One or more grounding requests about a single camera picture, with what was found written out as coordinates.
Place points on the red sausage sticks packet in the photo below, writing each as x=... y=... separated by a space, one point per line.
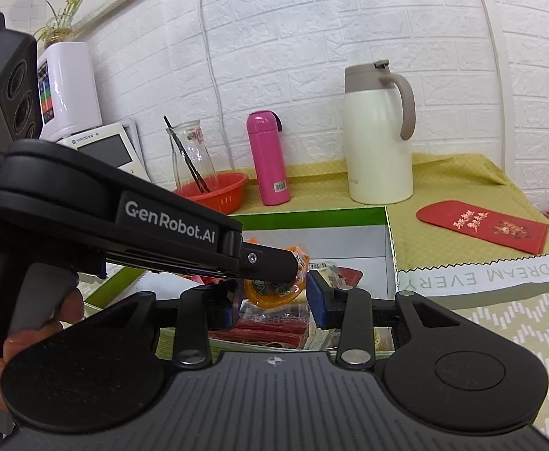
x=270 y=326

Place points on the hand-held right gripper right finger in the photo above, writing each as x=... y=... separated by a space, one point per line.
x=318 y=305

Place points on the glass carafe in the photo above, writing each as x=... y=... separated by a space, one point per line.
x=204 y=150

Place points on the black straw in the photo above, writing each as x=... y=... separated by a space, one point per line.
x=187 y=159

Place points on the red envelope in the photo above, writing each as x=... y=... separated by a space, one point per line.
x=481 y=225

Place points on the orange translucent jelly packet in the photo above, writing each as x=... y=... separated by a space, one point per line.
x=274 y=295

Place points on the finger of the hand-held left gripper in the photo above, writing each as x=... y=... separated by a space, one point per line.
x=274 y=263

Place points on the pink bottle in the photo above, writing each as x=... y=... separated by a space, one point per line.
x=267 y=159

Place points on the white wall pipe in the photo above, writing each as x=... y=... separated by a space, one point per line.
x=490 y=56

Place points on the white water ionizer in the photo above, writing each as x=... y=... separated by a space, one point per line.
x=74 y=89

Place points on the person's left hand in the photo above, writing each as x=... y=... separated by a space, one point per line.
x=72 y=307

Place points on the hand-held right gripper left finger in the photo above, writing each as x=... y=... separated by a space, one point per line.
x=230 y=312

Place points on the green potted plant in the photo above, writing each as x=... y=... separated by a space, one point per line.
x=63 y=19

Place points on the red plastic basket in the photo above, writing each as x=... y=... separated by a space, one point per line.
x=227 y=192

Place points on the zigzag patterned mat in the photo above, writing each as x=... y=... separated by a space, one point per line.
x=514 y=319

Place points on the white thermos jug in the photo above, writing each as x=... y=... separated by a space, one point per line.
x=378 y=150

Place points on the green cardboard box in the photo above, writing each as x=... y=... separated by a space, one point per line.
x=349 y=244

